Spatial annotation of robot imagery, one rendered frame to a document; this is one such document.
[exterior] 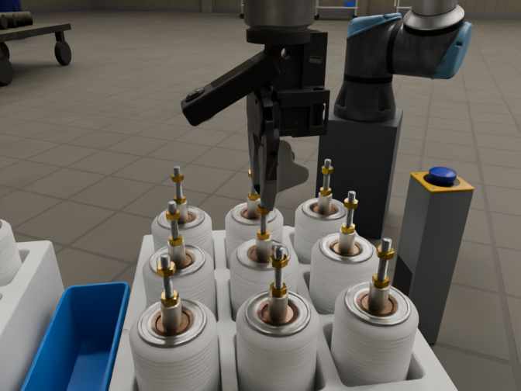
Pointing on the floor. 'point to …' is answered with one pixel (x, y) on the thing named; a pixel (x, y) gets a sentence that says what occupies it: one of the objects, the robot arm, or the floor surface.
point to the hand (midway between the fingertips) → (260, 195)
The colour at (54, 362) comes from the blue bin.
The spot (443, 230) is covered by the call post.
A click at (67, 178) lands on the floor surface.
